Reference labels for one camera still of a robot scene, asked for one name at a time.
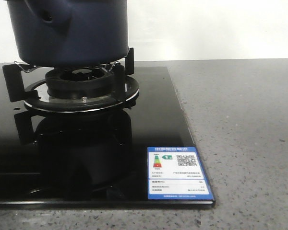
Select black round gas burner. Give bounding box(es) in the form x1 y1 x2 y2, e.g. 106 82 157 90
45 68 114 99

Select dark blue cooking pot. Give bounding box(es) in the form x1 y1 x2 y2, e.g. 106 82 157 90
7 0 129 67

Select blue energy efficiency label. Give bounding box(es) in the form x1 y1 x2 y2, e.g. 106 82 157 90
147 147 214 204

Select black pot support grate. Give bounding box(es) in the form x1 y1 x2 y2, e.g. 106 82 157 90
2 48 139 114

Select black glass gas stove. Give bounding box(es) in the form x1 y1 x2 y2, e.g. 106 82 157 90
0 67 215 209

